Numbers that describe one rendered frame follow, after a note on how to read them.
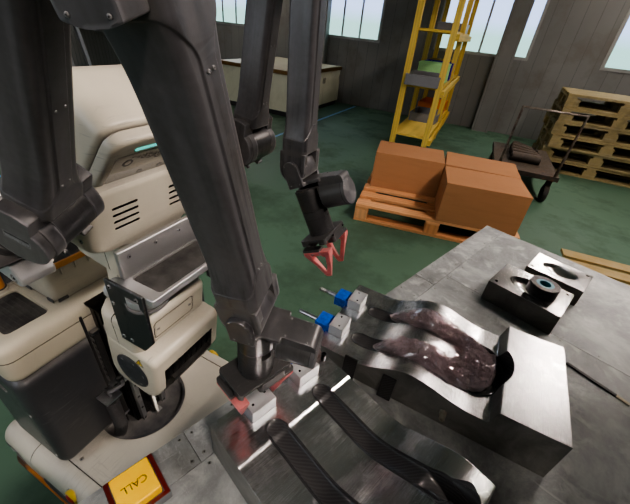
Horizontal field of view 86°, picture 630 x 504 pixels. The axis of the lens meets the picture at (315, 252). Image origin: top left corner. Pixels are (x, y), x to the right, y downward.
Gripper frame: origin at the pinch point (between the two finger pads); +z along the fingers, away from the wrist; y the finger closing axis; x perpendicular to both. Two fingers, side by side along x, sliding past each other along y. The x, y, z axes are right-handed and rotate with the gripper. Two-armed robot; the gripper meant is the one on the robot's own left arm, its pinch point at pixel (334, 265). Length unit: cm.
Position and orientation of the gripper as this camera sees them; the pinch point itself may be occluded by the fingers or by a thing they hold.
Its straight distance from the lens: 81.5
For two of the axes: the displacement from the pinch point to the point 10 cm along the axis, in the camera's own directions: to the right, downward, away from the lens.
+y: 4.5, -4.7, 7.6
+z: 3.2, 8.8, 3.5
